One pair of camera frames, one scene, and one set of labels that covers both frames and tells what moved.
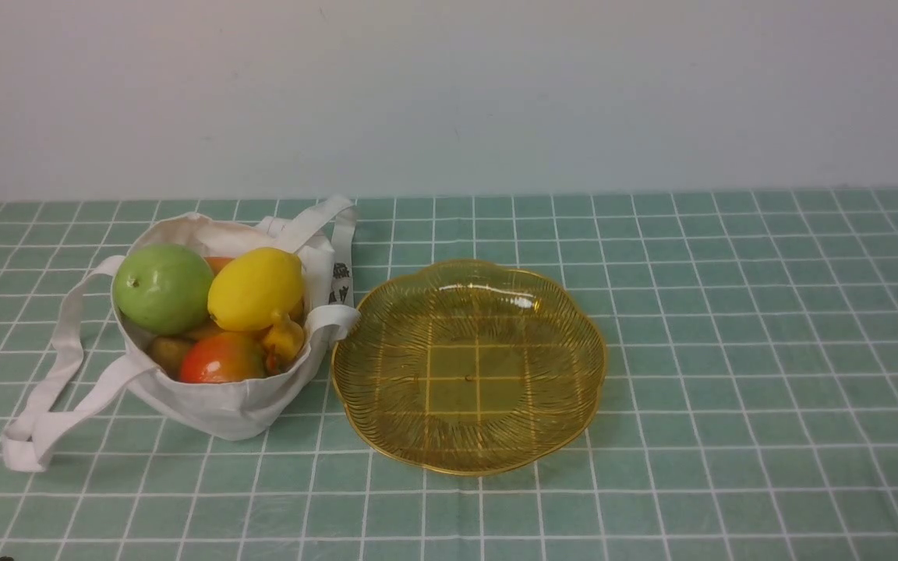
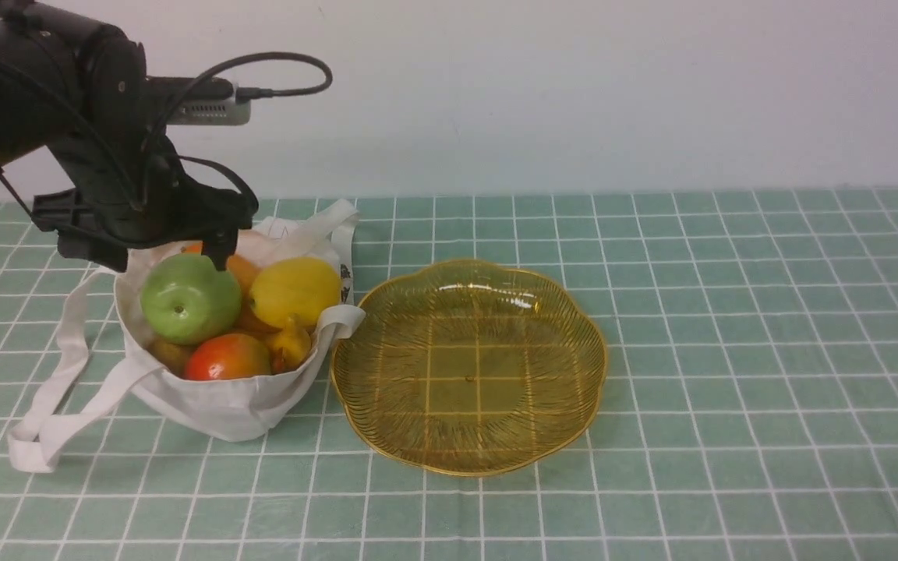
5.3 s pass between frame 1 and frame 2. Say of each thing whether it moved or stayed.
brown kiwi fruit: stayed
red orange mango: stayed
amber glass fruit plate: stayed
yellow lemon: moved
